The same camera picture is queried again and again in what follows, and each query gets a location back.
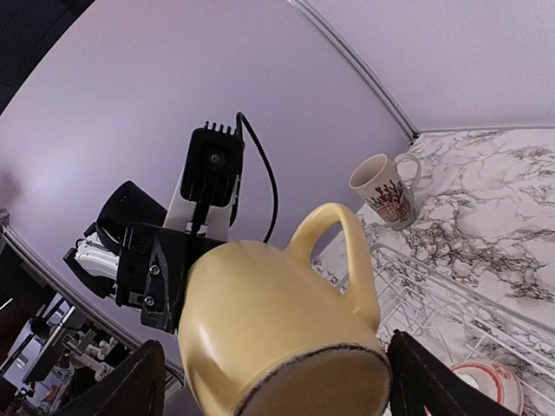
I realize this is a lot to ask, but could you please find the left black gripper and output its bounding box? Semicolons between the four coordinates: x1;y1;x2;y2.
115;223;223;334

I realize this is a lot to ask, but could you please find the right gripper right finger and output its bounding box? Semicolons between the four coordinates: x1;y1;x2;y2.
387;329;512;416

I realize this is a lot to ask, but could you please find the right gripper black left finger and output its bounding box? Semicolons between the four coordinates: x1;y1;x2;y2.
55;340;166;416

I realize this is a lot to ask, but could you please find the white red patterned teacup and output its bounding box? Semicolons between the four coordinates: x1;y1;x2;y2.
451;359;524;415

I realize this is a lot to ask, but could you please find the yellow ceramic cup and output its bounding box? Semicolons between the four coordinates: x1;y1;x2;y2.
178;203;392;415

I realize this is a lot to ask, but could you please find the tall shell patterned mug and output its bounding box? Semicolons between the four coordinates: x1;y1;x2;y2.
348;153;421;231

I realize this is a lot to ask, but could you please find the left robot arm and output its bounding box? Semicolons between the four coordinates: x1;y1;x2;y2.
63;181;221;334

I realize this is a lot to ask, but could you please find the white wire dish rack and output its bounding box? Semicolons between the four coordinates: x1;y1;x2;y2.
370;244;554;401

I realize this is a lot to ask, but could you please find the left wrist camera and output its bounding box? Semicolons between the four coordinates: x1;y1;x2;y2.
163;122;245;242

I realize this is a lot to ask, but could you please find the left aluminium frame post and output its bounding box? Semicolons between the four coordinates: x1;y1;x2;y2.
289;0;421;145

